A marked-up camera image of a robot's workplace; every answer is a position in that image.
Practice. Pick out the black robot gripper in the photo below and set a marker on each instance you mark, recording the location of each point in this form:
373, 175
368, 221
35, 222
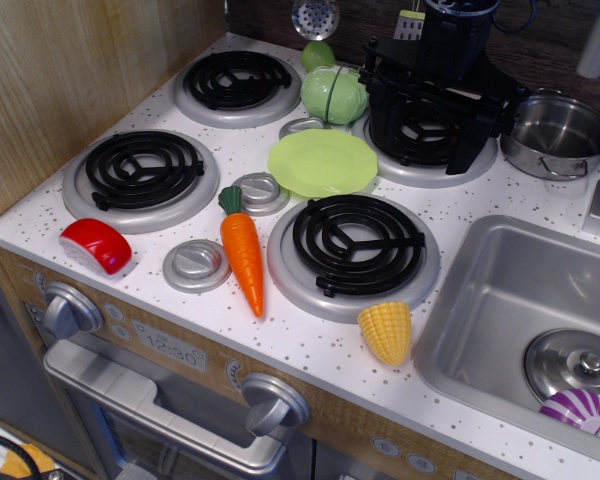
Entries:
445, 69

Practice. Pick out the red and white toy sushi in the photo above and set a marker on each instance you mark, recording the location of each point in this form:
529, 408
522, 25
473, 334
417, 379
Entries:
96, 245

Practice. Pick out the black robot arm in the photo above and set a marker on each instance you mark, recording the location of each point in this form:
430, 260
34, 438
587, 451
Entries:
455, 15

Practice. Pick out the light green plastic plate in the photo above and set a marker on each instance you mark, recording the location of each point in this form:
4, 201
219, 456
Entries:
318, 163

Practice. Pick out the back right black burner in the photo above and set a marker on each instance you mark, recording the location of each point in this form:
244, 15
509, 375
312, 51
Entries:
425, 144

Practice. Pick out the black burner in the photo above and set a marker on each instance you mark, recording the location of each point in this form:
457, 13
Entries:
237, 89
334, 257
425, 144
141, 181

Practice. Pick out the hanging slotted metal spatula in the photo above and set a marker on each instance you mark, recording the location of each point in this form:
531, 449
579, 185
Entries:
409, 25

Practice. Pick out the green toy cabbage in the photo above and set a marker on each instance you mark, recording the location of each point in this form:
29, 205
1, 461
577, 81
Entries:
335, 94

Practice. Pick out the stainless steel pot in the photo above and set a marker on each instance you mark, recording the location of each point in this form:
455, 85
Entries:
554, 138

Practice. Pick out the grey stovetop knob back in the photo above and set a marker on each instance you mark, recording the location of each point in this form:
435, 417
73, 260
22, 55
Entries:
302, 124

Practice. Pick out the grey stovetop knob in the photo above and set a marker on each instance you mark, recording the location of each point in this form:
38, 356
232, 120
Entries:
261, 194
302, 124
196, 266

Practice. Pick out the green toy broccoli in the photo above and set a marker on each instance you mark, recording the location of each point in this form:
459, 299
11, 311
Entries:
317, 54

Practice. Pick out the hanging metal skimmer ladle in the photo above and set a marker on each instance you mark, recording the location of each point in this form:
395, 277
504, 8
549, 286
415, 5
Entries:
315, 20

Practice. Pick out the front right black burner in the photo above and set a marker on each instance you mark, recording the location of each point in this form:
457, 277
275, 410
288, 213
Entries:
334, 257

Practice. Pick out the grey toy sink basin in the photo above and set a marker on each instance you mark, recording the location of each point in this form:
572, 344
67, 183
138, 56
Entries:
510, 282

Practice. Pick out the grey stovetop knob middle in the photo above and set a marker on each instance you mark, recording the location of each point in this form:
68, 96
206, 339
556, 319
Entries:
261, 194

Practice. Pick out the back left black burner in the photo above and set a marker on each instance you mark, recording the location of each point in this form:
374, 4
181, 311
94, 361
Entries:
237, 89

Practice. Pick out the yellow toy corn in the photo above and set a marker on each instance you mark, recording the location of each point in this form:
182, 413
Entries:
387, 328

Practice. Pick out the orange toy carrot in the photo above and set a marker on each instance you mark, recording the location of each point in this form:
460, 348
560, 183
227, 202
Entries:
242, 247

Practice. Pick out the steel pot lid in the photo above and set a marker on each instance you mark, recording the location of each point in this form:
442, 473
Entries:
563, 359

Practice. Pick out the grey stovetop knob front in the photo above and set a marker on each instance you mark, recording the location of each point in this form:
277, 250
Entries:
196, 266

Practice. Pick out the front left black burner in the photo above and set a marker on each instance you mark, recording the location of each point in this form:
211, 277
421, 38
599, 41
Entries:
141, 181

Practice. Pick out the purple striped toy onion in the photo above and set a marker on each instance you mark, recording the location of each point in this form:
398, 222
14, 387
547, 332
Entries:
577, 408

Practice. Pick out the right silver oven dial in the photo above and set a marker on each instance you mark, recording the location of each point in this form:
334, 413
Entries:
272, 403

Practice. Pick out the silver oven dial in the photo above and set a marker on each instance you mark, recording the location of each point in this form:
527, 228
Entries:
272, 403
69, 312

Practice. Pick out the oven clock display panel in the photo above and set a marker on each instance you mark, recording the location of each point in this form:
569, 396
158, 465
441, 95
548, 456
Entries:
171, 346

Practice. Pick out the left silver oven dial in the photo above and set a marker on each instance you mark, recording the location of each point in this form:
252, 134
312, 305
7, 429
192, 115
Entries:
69, 312

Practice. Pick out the yellow object bottom left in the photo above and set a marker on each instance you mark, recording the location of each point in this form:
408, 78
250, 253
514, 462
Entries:
15, 466

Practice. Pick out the silver oven door handle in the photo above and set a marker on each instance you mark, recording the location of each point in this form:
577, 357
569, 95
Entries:
131, 395

